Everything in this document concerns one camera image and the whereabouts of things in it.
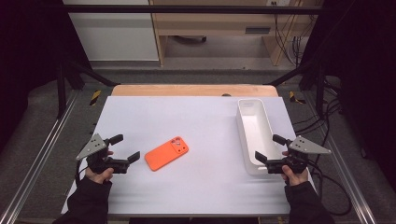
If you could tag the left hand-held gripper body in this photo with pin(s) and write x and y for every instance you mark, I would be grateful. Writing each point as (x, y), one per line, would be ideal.
(93, 147)

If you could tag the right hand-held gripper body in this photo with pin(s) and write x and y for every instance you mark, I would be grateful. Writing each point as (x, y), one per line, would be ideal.
(303, 146)

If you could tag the white plastic bin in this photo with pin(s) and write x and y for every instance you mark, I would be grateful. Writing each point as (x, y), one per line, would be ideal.
(257, 130)

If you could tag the orange phone case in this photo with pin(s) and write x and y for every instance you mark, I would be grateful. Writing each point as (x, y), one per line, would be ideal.
(165, 154)

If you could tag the person's left hand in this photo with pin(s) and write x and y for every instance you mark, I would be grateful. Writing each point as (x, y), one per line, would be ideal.
(101, 177)

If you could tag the person's right hand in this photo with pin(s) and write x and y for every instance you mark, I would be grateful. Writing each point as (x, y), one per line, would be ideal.
(295, 179)

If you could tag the yellow black floor tape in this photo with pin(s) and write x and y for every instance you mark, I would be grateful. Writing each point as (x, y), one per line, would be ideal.
(294, 98)
(95, 97)

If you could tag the white table sheet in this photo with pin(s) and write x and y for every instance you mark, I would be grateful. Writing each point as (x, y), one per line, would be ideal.
(199, 124)

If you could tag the wooden table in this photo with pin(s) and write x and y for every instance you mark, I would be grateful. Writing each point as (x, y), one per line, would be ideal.
(186, 90)

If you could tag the black curtain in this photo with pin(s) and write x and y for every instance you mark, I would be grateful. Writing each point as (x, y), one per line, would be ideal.
(364, 77)
(28, 62)

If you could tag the white cabinet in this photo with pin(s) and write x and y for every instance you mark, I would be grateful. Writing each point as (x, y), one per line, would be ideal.
(115, 34)

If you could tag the light wooden desk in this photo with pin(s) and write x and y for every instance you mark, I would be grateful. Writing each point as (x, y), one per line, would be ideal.
(218, 21)

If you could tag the black crossbar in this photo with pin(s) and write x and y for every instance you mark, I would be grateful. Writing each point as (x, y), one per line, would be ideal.
(186, 9)

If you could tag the aluminium floor rail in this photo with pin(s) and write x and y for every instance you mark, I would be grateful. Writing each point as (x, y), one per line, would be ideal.
(40, 155)
(348, 174)

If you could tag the black frame strut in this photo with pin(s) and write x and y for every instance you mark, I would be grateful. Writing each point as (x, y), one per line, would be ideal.
(299, 70)
(90, 74)

